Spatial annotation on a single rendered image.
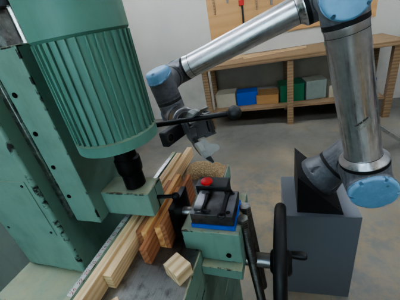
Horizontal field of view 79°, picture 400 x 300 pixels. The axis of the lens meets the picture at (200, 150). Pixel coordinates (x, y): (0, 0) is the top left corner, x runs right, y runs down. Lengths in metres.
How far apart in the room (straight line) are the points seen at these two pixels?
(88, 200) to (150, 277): 0.23
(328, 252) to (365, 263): 0.47
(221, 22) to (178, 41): 0.67
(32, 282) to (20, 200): 0.28
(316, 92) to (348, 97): 2.64
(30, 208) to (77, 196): 0.12
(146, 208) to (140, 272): 0.14
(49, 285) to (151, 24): 3.58
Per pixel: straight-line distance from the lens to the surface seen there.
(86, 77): 0.47
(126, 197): 0.63
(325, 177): 1.15
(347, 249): 1.36
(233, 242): 0.57
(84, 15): 0.46
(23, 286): 0.93
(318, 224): 1.22
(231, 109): 0.59
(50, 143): 0.61
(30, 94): 0.58
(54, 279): 0.88
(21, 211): 0.77
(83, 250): 0.80
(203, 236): 0.58
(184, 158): 0.89
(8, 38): 0.66
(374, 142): 0.92
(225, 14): 3.71
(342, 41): 0.78
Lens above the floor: 1.37
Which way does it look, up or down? 27 degrees down
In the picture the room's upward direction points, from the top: 11 degrees counter-clockwise
